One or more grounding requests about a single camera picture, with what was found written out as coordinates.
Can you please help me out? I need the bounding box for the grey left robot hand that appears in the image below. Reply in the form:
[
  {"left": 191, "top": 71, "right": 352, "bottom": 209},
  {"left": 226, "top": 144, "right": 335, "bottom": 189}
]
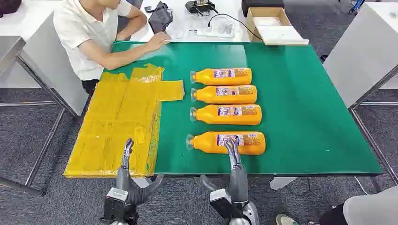
[{"left": 115, "top": 138, "right": 165, "bottom": 206}]

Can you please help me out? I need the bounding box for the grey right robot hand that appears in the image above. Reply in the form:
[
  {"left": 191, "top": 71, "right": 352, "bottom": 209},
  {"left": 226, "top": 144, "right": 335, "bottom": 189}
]
[{"left": 199, "top": 138, "right": 250, "bottom": 204}]

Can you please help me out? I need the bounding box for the person's right hand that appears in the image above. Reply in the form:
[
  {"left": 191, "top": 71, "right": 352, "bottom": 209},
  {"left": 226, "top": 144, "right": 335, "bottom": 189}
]
[{"left": 146, "top": 31, "right": 172, "bottom": 52}]

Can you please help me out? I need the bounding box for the orange drink bottle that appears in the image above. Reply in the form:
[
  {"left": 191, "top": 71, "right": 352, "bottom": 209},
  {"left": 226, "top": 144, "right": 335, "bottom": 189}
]
[
  {"left": 189, "top": 104, "right": 263, "bottom": 126},
  {"left": 190, "top": 67, "right": 253, "bottom": 86},
  {"left": 185, "top": 131, "right": 267, "bottom": 156},
  {"left": 190, "top": 84, "right": 258, "bottom": 105}
]

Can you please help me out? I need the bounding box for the white table leg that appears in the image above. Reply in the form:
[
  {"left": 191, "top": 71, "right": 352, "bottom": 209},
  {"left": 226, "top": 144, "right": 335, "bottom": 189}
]
[
  {"left": 133, "top": 177, "right": 153, "bottom": 189},
  {"left": 269, "top": 176, "right": 299, "bottom": 191}
]

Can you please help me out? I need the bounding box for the black tablet with case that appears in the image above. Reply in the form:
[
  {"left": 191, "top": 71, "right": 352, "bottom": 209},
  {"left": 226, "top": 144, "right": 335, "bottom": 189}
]
[{"left": 148, "top": 0, "right": 174, "bottom": 34}]

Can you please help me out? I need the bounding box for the black remote controller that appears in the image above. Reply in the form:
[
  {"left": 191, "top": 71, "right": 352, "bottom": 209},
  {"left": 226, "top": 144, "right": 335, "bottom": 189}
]
[{"left": 185, "top": 0, "right": 219, "bottom": 17}]

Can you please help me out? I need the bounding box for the white power strip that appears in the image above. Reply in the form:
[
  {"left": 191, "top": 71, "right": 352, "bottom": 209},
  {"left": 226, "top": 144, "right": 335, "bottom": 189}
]
[{"left": 196, "top": 22, "right": 236, "bottom": 39}]

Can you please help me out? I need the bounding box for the green and white shoe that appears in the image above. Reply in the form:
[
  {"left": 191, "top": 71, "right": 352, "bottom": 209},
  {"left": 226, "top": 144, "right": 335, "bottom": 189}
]
[{"left": 276, "top": 213, "right": 300, "bottom": 225}]

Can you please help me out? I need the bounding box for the yellow plastic sheet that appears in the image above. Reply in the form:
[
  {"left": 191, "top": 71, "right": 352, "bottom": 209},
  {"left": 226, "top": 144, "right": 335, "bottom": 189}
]
[{"left": 63, "top": 63, "right": 185, "bottom": 180}]

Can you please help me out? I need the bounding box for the person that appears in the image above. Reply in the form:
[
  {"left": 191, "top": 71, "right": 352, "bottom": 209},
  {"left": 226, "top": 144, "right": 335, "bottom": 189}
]
[{"left": 53, "top": 0, "right": 172, "bottom": 95}]

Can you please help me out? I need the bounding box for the open cardboard box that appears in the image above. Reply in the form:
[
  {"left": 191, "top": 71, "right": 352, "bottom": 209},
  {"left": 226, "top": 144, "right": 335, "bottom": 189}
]
[{"left": 245, "top": 7, "right": 293, "bottom": 43}]

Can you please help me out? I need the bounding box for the green table mat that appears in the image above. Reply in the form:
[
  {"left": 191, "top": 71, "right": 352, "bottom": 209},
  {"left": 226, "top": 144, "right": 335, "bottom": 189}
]
[{"left": 104, "top": 41, "right": 383, "bottom": 178}]

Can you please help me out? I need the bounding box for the black hard case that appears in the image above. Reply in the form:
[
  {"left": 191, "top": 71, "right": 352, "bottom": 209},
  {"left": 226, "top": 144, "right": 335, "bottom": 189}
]
[{"left": 241, "top": 0, "right": 285, "bottom": 18}]

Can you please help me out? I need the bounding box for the white foam insert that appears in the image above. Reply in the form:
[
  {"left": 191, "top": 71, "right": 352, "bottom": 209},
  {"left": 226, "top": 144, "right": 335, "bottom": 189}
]
[{"left": 253, "top": 16, "right": 283, "bottom": 27}]

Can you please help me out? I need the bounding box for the white desk with side panel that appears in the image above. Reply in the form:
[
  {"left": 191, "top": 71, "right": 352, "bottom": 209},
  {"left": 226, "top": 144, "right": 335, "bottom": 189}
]
[
  {"left": 0, "top": 0, "right": 90, "bottom": 117},
  {"left": 322, "top": 1, "right": 398, "bottom": 109}
]

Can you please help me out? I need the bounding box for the flat white box lid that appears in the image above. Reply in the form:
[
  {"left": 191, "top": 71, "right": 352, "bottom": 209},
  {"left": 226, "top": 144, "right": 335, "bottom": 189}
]
[{"left": 255, "top": 25, "right": 310, "bottom": 46}]

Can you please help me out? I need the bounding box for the pale grey rounded cover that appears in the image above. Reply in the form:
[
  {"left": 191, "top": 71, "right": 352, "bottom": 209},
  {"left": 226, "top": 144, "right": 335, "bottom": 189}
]
[{"left": 343, "top": 186, "right": 398, "bottom": 225}]

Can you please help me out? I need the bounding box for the dark bag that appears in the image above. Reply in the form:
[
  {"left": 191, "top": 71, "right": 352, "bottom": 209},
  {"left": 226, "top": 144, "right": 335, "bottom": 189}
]
[{"left": 0, "top": 0, "right": 23, "bottom": 18}]

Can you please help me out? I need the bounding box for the blue cart part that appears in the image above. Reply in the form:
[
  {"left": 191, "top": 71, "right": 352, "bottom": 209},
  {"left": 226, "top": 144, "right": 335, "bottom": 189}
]
[{"left": 349, "top": 0, "right": 366, "bottom": 14}]

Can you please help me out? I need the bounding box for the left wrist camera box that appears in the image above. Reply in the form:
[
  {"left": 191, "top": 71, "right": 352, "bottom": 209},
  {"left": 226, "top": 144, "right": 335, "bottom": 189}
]
[{"left": 103, "top": 187, "right": 129, "bottom": 223}]

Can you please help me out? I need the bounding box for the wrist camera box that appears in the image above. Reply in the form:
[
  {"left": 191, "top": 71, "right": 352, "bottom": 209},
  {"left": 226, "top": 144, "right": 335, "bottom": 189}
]
[
  {"left": 103, "top": 187, "right": 129, "bottom": 223},
  {"left": 209, "top": 188, "right": 237, "bottom": 219}
]

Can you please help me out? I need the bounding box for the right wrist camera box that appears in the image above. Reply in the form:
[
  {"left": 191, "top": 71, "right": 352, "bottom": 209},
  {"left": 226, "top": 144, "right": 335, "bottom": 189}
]
[{"left": 209, "top": 188, "right": 237, "bottom": 219}]

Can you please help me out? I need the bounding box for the black power cable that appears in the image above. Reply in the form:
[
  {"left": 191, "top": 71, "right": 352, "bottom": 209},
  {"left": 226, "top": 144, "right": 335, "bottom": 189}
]
[{"left": 207, "top": 13, "right": 263, "bottom": 41}]

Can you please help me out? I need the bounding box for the white floor cable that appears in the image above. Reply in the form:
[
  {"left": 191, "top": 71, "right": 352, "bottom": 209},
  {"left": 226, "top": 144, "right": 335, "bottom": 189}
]
[{"left": 354, "top": 177, "right": 370, "bottom": 195}]

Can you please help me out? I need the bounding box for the steel frame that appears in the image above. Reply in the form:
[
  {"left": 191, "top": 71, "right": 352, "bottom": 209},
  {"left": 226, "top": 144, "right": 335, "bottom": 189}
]
[{"left": 348, "top": 64, "right": 398, "bottom": 185}]

